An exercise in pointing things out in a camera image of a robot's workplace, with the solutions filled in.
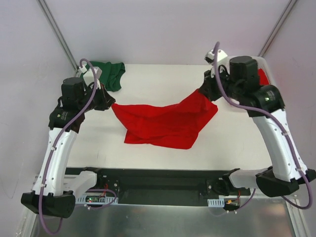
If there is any red t shirt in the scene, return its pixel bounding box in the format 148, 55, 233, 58
258, 69, 270, 86
112, 90, 218, 150

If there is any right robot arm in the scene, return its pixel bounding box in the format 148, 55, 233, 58
199, 54, 316, 198

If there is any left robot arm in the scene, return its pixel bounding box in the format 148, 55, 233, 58
21, 77, 115, 218

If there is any red t shirt in basket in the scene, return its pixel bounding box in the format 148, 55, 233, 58
258, 69, 270, 86

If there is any white plastic basket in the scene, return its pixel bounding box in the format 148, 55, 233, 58
253, 56, 275, 85

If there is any folded green t shirt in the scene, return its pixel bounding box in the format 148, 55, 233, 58
91, 61, 125, 92

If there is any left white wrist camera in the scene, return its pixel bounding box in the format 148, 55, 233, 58
79, 66, 102, 88

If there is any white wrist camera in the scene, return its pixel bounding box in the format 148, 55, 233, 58
203, 48, 229, 66
79, 66, 102, 88

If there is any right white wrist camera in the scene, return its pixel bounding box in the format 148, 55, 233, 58
203, 48, 229, 66

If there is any left aluminium frame post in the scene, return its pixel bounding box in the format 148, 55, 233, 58
37, 0, 78, 72

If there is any aluminium frame post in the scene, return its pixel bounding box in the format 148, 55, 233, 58
37, 0, 78, 72
257, 0, 299, 57

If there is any right aluminium frame post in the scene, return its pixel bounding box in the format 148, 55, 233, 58
257, 0, 299, 57

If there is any left white cable duct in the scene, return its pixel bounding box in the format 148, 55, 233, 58
76, 195, 119, 205

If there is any white cable duct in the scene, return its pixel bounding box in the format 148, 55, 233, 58
207, 198, 225, 208
76, 195, 119, 205

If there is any right white cable duct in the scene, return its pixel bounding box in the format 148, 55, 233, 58
207, 198, 225, 208

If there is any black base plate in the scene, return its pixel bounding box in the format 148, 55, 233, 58
67, 167, 250, 206

